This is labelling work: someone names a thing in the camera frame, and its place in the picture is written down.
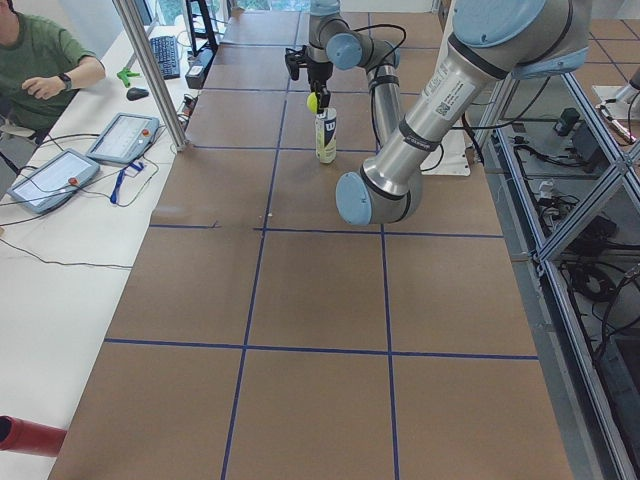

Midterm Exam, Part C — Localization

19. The person in green shirt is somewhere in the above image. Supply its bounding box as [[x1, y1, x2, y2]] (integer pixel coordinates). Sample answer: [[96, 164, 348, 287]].
[[1, 1, 106, 139]]

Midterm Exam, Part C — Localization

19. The yellow-green tennis ball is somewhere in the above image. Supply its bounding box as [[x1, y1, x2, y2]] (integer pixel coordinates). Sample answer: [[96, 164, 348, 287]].
[[306, 92, 319, 114]]

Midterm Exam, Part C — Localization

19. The blue lanyard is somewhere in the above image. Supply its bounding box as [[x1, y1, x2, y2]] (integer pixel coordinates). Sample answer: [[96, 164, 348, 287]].
[[109, 160, 144, 205]]

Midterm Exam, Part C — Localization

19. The teach pendant tablet near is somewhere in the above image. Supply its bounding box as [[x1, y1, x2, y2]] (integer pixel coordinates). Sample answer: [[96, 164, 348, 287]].
[[8, 149, 100, 214]]

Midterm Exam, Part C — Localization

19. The teach pendant tablet far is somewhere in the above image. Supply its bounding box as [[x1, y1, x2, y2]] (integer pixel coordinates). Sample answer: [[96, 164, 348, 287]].
[[86, 113, 160, 165]]

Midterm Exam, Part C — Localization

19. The teach pendant tablet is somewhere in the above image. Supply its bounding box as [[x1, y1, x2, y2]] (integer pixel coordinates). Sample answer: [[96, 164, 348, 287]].
[[8, 149, 100, 214], [86, 113, 160, 165]]

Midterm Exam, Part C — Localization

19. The clear tennis ball can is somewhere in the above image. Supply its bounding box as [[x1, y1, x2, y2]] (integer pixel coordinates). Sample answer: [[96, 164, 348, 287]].
[[315, 107, 337, 164]]

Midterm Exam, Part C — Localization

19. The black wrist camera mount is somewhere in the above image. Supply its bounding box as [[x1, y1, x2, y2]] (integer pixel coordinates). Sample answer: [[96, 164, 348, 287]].
[[284, 46, 308, 81]]

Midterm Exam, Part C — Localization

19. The green plastic tool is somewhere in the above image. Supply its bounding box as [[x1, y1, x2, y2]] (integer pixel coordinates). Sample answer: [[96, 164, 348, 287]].
[[117, 67, 140, 88]]

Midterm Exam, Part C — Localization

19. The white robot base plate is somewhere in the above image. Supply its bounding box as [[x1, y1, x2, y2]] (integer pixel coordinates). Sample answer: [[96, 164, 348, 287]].
[[420, 129, 471, 177]]

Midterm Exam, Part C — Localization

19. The aluminium frame post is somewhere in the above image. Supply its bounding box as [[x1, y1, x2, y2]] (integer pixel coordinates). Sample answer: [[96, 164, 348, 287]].
[[113, 0, 187, 152]]

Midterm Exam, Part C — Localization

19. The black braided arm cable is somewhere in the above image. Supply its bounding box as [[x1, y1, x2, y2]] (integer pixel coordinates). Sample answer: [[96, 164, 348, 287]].
[[349, 24, 409, 66]]

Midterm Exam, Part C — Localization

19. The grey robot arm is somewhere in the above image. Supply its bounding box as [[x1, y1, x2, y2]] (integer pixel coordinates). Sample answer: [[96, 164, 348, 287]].
[[303, 1, 402, 147], [336, 1, 592, 225]]

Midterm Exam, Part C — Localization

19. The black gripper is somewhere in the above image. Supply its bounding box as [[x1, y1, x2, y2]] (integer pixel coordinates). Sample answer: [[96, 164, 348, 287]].
[[306, 59, 331, 109]]

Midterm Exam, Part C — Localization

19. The black keyboard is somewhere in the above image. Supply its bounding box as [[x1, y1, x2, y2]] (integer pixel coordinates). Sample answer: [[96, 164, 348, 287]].
[[149, 35, 181, 79]]

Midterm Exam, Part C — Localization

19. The black computer mouse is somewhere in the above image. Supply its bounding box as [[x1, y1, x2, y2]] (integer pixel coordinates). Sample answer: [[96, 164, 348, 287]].
[[126, 87, 149, 101]]

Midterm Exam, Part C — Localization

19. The red cylinder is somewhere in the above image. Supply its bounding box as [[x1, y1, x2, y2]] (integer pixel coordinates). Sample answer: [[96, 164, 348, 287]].
[[1, 416, 67, 458]]

